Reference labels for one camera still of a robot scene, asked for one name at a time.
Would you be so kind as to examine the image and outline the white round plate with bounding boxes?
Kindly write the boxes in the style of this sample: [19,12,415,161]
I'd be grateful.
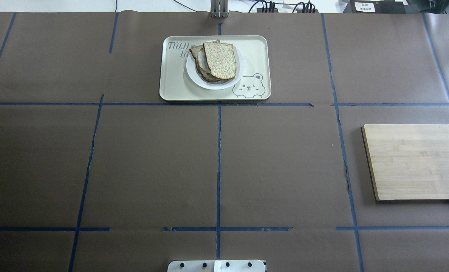
[185,45,245,90]

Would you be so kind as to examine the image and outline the bread slice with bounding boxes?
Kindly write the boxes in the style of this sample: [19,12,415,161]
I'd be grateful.
[203,41,237,80]

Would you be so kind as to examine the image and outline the cream bear tray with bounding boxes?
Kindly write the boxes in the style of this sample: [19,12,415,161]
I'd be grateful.
[159,36,271,101]

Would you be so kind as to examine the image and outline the bottom toast slice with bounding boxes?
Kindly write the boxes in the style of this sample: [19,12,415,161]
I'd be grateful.
[189,45,222,83]

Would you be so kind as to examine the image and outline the black rectangular box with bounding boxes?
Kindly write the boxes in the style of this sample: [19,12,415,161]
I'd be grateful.
[342,0,406,14]

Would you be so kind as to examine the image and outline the bamboo cutting board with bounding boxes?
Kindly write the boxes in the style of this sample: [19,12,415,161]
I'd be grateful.
[362,124,449,200]

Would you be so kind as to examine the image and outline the aluminium frame post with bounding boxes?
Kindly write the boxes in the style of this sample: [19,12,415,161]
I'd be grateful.
[210,0,229,18]

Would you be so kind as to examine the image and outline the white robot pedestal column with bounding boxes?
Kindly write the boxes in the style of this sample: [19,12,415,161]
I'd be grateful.
[167,260,267,272]

